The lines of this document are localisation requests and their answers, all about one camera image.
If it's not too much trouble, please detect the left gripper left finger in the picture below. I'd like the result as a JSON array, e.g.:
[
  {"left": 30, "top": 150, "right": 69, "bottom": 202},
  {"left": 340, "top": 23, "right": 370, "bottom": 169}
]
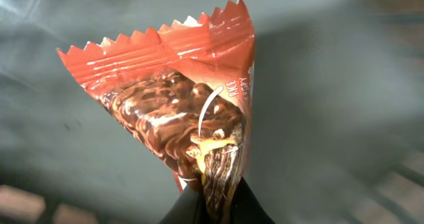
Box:
[{"left": 159, "top": 186, "right": 207, "bottom": 224}]

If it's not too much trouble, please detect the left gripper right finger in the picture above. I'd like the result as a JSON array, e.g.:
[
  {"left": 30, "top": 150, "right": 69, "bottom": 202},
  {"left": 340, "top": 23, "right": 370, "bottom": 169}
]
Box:
[{"left": 231, "top": 178, "right": 275, "bottom": 224}]

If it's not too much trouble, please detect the red Top chocolate bar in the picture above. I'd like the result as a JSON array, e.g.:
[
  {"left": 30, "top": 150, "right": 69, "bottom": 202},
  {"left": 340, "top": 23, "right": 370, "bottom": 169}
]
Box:
[{"left": 59, "top": 0, "right": 254, "bottom": 223}]

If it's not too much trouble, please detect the grey plastic basket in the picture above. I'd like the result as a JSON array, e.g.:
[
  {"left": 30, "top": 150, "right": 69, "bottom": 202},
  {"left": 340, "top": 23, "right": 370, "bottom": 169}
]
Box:
[{"left": 1, "top": 0, "right": 423, "bottom": 223}]

